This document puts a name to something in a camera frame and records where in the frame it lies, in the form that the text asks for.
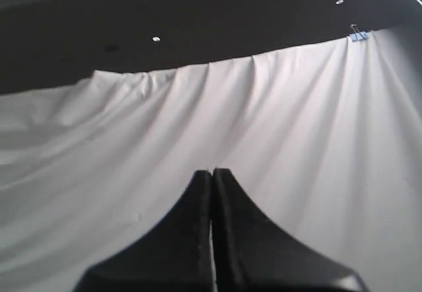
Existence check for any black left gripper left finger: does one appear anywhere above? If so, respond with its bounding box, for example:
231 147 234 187
75 171 212 292

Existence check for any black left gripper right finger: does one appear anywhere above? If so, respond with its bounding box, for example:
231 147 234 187
211 168 368 291

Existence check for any grey backdrop cloth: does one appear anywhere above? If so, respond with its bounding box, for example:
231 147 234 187
1 27 421 291

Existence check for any blue binder clip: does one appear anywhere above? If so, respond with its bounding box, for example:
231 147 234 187
349 24 369 42

